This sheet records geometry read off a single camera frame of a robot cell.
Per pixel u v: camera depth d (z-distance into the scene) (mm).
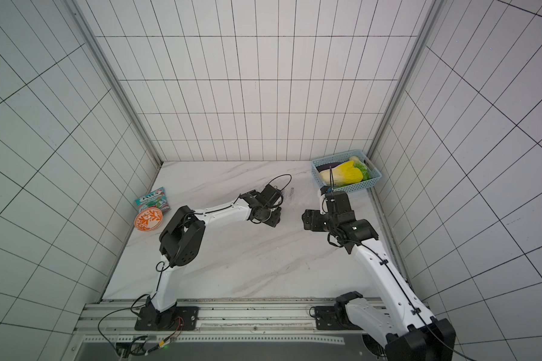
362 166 1069
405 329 378
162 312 613
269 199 758
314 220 670
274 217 837
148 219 954
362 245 479
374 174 1067
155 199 1010
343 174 1063
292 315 744
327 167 1108
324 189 691
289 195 991
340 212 562
